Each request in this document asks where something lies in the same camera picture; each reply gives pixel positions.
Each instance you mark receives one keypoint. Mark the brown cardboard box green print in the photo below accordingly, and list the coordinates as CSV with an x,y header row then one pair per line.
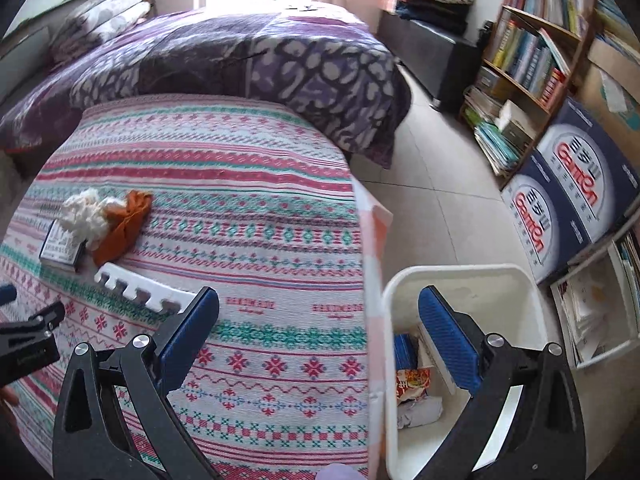
x,y
607,97

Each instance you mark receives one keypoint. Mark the stack of blue folders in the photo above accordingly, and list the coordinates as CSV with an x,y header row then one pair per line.
x,y
617,20

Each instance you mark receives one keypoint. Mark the stack of papers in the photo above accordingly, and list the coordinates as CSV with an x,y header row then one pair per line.
x,y
595,305

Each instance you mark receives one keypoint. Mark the stack of folded clothes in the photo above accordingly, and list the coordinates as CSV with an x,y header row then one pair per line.
x,y
430,5

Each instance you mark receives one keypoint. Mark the orange crumpled cloth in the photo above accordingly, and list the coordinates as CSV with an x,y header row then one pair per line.
x,y
125,225

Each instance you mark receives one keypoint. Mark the black storage bench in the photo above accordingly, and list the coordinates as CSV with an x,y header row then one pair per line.
x,y
445,55

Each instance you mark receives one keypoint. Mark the plain brown cardboard box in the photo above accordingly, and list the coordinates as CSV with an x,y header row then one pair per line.
x,y
612,57

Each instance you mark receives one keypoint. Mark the purple slipper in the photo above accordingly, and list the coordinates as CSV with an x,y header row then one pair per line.
x,y
337,475

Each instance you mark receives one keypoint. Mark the purple patterned blanket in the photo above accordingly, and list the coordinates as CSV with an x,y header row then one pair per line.
x,y
225,55

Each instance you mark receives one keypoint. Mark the blue cardboard box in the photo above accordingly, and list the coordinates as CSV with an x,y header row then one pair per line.
x,y
404,352

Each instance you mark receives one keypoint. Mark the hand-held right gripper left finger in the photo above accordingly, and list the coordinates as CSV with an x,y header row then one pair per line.
x,y
187,335

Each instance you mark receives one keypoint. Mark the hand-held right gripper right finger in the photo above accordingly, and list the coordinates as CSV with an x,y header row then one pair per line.
x,y
447,335

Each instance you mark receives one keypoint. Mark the small dark printed box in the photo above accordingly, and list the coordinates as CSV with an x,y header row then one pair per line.
x,y
60,247

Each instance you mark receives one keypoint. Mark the small white box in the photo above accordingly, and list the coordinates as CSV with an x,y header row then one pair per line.
x,y
517,122

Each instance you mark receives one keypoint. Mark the red snack packet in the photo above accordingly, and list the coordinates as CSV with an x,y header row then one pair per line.
x,y
412,382

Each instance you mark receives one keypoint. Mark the grey bed headboard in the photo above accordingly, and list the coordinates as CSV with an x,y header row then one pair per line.
x,y
25,55

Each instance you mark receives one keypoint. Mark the pink green patterned tablecloth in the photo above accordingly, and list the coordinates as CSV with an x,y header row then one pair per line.
x,y
250,210

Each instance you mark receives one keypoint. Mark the crumpled white tissue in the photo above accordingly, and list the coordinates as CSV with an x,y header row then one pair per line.
x,y
87,215

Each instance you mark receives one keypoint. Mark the white plastic bin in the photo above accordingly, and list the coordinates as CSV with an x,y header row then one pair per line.
x,y
465,280

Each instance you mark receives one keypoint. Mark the pile of books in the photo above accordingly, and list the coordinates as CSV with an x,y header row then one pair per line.
x,y
492,145

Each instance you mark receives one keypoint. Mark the white notched foam tray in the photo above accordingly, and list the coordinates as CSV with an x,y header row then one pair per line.
x,y
150,292

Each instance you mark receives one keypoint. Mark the white paper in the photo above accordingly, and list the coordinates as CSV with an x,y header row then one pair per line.
x,y
420,412

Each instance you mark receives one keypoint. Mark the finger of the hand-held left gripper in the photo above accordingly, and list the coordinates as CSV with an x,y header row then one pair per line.
x,y
30,350
5,294

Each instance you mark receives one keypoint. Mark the white shelf rack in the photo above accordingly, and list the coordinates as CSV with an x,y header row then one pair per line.
x,y
607,355

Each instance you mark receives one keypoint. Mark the leaning thin books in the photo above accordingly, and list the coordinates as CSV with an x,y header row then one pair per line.
x,y
631,257

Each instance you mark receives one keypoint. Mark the blue white water carton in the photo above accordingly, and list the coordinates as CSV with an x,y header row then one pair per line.
x,y
530,215
585,170

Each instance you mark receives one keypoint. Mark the white patterned pillow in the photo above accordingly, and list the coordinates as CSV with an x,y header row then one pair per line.
x,y
115,5
100,35

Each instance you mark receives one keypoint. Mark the wooden bookshelf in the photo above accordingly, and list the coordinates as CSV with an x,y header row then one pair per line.
x,y
542,22

